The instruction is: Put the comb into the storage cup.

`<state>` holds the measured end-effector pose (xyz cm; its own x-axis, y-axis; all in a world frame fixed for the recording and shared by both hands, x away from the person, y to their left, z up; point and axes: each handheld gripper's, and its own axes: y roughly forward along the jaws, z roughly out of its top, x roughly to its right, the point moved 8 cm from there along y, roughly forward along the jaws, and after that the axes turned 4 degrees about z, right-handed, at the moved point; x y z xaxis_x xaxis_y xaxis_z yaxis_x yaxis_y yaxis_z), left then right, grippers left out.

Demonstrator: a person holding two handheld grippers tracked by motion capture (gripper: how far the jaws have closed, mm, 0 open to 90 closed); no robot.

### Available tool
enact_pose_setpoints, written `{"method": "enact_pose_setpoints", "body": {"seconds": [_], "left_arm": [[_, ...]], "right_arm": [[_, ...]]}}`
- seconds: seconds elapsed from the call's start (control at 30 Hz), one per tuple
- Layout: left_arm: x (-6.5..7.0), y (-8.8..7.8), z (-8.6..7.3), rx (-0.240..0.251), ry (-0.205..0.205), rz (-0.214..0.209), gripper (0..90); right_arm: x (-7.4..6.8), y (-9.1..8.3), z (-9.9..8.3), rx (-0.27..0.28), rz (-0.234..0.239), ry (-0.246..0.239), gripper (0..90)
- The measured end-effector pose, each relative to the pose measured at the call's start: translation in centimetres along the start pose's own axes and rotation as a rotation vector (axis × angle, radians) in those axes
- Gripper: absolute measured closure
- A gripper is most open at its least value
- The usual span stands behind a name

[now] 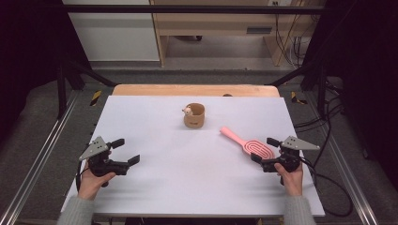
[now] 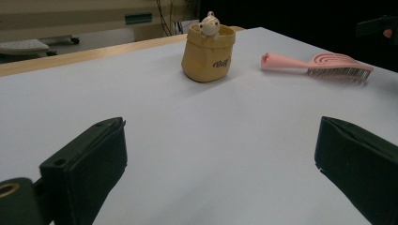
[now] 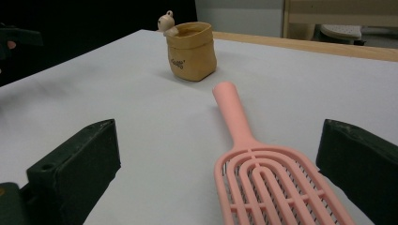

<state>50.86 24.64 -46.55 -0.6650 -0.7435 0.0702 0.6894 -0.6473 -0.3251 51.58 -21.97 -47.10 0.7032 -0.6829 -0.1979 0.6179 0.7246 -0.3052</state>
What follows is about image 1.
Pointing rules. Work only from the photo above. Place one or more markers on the black curtain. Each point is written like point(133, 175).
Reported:
point(28, 47)
point(366, 62)

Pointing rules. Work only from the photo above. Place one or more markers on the person's right hand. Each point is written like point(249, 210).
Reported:
point(292, 181)

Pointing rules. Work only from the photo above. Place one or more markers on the white cabinet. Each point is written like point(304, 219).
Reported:
point(115, 34)

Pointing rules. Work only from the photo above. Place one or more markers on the yellow and black tape strip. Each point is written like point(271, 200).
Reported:
point(295, 98)
point(96, 97)

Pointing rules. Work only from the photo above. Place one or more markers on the wooden desk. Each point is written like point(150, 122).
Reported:
point(219, 22)

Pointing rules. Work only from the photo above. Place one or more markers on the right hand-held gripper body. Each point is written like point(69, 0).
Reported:
point(289, 159)

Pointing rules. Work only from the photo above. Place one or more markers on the light wooden table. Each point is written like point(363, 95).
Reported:
point(187, 90)

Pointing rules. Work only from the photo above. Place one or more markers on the aluminium rail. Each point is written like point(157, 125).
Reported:
point(350, 181)
point(40, 150)

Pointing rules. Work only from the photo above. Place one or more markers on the black metal stand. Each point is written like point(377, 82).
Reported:
point(322, 90)
point(62, 90)

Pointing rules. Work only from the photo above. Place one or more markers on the tan cup with animal figure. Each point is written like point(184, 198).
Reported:
point(194, 120)

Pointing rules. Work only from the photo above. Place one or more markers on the black metal crossbar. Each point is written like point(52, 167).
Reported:
point(187, 9)

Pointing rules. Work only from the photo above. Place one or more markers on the person's left hand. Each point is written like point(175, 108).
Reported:
point(90, 184)

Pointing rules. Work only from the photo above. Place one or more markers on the pink hairbrush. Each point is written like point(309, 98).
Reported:
point(256, 150)

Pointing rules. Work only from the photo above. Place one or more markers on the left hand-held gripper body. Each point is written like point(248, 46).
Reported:
point(103, 167)

